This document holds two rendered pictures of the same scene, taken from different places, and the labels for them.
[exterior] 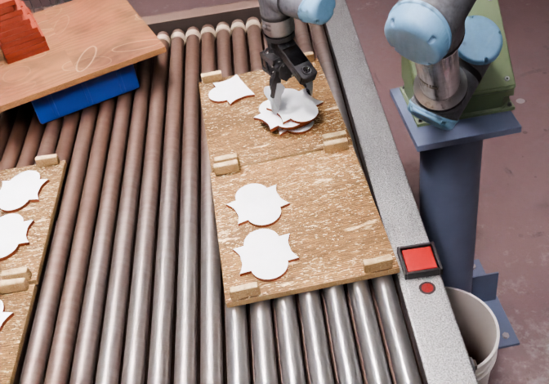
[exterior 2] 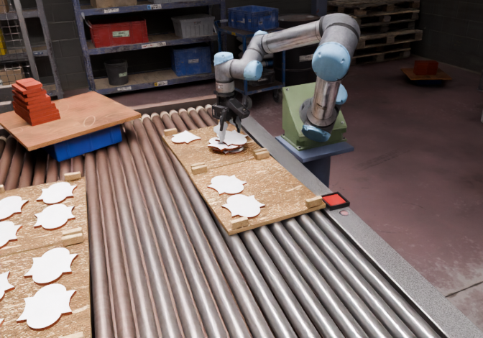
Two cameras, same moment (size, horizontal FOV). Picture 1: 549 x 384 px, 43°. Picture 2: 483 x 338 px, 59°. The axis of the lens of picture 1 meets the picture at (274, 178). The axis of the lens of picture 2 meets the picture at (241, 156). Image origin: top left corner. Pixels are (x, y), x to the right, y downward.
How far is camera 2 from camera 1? 0.56 m
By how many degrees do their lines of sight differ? 22
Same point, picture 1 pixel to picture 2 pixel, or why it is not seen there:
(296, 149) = (238, 160)
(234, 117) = (192, 149)
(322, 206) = (267, 182)
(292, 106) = (231, 138)
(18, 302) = (78, 249)
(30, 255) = (77, 224)
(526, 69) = not seen: hidden behind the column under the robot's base
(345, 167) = (271, 165)
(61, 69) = (73, 126)
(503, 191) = not seen: hidden behind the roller
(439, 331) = (361, 230)
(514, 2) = not seen: hidden behind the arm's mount
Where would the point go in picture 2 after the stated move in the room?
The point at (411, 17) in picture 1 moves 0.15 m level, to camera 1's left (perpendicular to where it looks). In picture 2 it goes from (330, 49) to (287, 55)
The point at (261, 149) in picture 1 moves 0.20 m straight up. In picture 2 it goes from (216, 161) to (213, 115)
